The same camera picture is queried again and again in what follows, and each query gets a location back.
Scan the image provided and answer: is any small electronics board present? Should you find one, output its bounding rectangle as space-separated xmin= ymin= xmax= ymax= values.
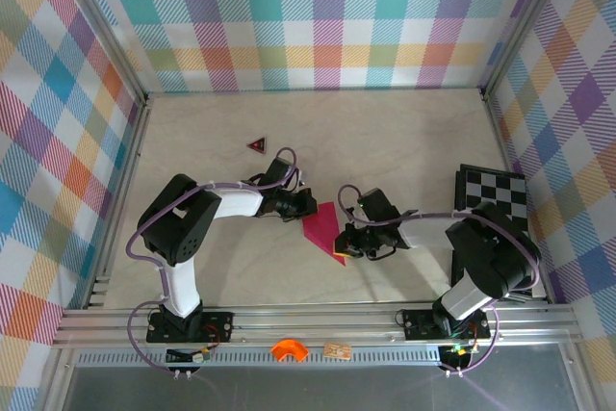
xmin=440 ymin=341 xmax=480 ymax=359
xmin=166 ymin=346 xmax=214 ymax=365

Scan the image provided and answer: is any aluminium corner post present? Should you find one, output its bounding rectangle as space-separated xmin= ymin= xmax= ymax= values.
xmin=45 ymin=0 xmax=150 ymax=104
xmin=479 ymin=0 xmax=577 ymax=102

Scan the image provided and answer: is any aluminium mounting rail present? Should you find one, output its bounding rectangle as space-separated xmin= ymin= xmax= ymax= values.
xmin=51 ymin=303 xmax=578 ymax=347

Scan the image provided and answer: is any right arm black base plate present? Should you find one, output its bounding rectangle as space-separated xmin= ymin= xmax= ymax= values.
xmin=401 ymin=308 xmax=492 ymax=341

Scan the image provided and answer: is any orange curved plastic part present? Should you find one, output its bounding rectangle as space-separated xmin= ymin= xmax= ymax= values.
xmin=269 ymin=338 xmax=309 ymax=364

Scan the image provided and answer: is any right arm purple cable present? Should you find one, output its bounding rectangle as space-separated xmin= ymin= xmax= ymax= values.
xmin=336 ymin=183 xmax=541 ymax=378

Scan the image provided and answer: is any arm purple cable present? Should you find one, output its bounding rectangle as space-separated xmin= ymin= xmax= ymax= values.
xmin=336 ymin=183 xmax=541 ymax=378
xmin=125 ymin=145 xmax=298 ymax=378

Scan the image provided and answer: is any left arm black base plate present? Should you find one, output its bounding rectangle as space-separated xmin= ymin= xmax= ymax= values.
xmin=145 ymin=310 xmax=236 ymax=345

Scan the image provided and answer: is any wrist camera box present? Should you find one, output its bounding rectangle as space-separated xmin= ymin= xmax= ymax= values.
xmin=358 ymin=188 xmax=401 ymax=223
xmin=263 ymin=156 xmax=302 ymax=189

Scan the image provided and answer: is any pink square paper sheet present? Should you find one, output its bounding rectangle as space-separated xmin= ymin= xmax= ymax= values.
xmin=301 ymin=201 xmax=347 ymax=267

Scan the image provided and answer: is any slotted grey cable duct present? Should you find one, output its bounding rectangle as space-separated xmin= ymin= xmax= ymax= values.
xmin=76 ymin=346 xmax=444 ymax=368

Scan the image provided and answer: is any grey metal panel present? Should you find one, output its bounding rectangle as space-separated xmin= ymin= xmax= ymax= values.
xmin=62 ymin=365 xmax=578 ymax=411

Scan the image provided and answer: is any black grey checkerboard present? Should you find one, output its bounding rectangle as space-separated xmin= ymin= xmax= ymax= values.
xmin=450 ymin=164 xmax=548 ymax=299

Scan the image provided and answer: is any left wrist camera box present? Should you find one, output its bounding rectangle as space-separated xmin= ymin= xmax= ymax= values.
xmin=263 ymin=156 xmax=302 ymax=189

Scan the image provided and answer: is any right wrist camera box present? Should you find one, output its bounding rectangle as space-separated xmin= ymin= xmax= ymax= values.
xmin=358 ymin=188 xmax=401 ymax=223

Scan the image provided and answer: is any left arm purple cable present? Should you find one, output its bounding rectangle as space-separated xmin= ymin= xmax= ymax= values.
xmin=125 ymin=145 xmax=298 ymax=378

